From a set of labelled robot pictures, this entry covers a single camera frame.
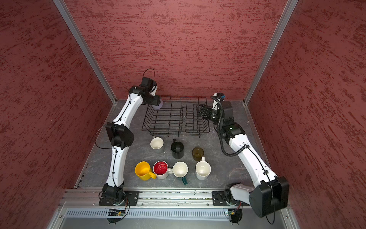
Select white mug red inside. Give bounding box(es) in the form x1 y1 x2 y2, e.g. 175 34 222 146
152 160 173 179

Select aluminium corner post right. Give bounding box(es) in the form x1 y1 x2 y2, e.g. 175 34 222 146
243 0 300 105

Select left circuit board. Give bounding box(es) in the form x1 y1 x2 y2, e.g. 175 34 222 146
106 209 126 224

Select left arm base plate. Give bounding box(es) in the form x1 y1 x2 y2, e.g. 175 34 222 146
98 191 140 207

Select black wire dish rack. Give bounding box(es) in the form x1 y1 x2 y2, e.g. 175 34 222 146
142 96 210 137

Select black corrugated cable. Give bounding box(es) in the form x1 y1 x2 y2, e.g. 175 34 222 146
211 95 249 157

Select yellow mug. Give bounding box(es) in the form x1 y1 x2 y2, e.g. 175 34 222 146
134 161 157 181

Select aluminium corner post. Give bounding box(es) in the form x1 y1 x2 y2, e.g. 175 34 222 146
243 0 300 105
53 0 117 104

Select white faceted mug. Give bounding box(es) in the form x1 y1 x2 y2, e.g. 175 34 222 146
195 156 211 180

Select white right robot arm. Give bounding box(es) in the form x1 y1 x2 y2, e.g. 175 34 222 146
197 95 289 218

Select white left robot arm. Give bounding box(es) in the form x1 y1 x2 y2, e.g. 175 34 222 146
99 77 161 206

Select olive green glass tumbler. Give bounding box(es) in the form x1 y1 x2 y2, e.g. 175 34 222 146
192 147 204 161

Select aluminium front rail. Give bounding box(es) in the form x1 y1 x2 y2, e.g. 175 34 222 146
59 187 233 209

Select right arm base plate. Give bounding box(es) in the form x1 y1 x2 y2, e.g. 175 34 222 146
212 189 250 207

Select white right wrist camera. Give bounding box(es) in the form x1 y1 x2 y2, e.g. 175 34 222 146
213 93 226 110

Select circuit board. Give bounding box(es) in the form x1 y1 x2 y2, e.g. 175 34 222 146
106 209 126 224
228 209 243 224

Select black mug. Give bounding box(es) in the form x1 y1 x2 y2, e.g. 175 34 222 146
171 139 184 159

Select white mug grey outside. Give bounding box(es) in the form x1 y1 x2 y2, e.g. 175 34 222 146
150 137 165 153

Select aluminium corner post left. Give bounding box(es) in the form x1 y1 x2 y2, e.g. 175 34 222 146
53 0 117 104

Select white mug green handle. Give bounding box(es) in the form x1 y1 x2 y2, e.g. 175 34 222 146
172 162 189 185

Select lilac plastic cup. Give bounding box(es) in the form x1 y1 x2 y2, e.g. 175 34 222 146
152 99 164 111

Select right circuit board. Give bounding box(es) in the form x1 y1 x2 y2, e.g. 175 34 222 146
228 209 243 224

